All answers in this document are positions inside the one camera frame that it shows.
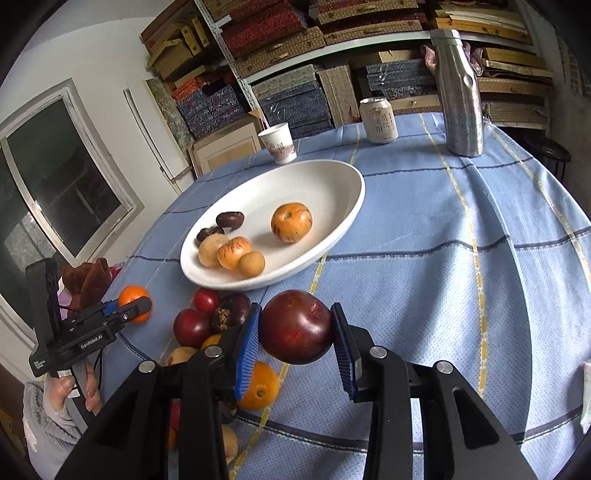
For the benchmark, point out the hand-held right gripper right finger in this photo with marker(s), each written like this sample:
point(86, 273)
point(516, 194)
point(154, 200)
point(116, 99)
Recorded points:
point(344, 353)

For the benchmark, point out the silver metal bottle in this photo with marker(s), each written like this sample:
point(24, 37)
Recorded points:
point(459, 106)

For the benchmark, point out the small tan round fruit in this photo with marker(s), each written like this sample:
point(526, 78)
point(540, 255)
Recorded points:
point(251, 264)

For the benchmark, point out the blue checked tablecloth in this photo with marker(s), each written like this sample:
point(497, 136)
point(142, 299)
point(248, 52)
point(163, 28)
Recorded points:
point(415, 221)

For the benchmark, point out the person's left hand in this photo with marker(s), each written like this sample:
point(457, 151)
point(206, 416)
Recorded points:
point(60, 392)

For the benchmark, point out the stack of dark blue boxes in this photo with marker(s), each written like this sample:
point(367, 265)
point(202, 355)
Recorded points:
point(401, 78)

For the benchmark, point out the black stool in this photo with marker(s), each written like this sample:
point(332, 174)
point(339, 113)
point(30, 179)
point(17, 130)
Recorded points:
point(547, 152)

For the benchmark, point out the stack of blue red boxes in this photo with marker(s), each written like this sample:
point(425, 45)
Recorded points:
point(212, 110)

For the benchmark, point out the white drink can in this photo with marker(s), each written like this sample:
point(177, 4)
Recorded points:
point(378, 122)

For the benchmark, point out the pink cloth bundle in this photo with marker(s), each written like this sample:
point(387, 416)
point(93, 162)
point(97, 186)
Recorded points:
point(475, 55)

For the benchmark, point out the white curved strip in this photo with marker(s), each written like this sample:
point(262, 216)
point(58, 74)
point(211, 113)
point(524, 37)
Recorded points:
point(147, 134)

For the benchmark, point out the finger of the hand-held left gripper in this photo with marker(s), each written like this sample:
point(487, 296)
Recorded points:
point(111, 308)
point(138, 308)

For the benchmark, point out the stack of light wooden boxes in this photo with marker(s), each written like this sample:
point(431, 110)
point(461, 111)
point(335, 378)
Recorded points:
point(512, 60)

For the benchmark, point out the yellow-orange round fruit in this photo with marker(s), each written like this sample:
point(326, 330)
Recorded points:
point(211, 341)

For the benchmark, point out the spotted orange-tan fruit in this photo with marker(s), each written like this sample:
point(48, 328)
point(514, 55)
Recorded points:
point(234, 252)
point(291, 223)

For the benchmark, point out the green marbled panel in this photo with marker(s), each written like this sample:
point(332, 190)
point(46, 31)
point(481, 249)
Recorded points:
point(171, 110)

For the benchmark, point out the person's left forearm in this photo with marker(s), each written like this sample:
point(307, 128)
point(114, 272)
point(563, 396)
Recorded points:
point(46, 429)

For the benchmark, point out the stack of tan woven boxes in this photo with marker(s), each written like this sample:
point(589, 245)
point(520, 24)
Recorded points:
point(175, 55)

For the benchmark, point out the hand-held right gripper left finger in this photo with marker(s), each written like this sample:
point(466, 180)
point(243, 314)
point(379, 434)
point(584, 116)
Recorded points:
point(247, 355)

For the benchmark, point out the wooden framed panel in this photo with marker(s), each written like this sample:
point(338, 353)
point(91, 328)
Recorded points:
point(226, 147)

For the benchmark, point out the stack of red woven boxes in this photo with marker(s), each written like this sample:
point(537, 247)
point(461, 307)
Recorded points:
point(263, 32)

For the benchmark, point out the dark window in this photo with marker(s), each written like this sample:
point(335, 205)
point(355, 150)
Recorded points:
point(60, 175)

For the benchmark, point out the white plate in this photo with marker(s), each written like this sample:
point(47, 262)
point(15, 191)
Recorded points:
point(314, 194)

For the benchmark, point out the upright woven box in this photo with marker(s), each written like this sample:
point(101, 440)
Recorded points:
point(334, 94)

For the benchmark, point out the white paper cup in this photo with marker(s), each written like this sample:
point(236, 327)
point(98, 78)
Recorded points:
point(279, 143)

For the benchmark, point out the dark purple mangosteen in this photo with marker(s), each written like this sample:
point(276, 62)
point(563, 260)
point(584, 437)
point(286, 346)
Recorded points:
point(233, 309)

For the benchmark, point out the stack of grey-blue boxes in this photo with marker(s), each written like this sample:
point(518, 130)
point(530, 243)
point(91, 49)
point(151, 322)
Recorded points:
point(291, 104)

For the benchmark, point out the white metal shelf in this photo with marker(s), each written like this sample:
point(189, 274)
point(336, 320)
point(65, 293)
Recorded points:
point(378, 48)

